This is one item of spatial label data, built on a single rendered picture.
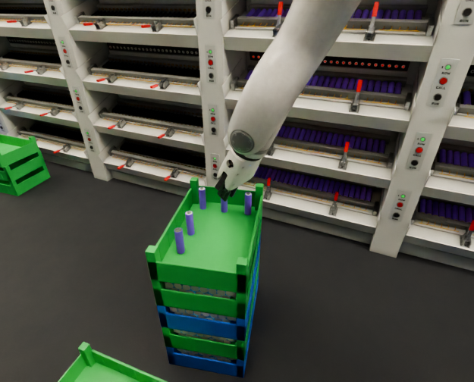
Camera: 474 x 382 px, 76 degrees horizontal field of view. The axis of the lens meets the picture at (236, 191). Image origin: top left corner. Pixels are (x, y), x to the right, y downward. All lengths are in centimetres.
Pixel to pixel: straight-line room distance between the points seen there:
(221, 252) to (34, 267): 81
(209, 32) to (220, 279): 81
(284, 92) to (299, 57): 6
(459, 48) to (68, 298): 133
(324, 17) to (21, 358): 106
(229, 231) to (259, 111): 36
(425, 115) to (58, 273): 129
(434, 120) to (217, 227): 69
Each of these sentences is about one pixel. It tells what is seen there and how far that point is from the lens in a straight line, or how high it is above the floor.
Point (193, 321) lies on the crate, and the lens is 74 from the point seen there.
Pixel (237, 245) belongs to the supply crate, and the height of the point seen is 32.
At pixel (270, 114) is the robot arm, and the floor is 66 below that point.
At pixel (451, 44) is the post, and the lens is 101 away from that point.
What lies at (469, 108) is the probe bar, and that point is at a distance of 110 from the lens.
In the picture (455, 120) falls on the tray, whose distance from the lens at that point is 108.
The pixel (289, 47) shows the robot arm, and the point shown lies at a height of 75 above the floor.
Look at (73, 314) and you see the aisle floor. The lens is 112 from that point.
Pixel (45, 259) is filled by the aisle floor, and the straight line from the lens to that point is 135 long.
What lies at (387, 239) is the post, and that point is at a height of 7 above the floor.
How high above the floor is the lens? 81
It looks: 32 degrees down
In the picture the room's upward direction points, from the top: straight up
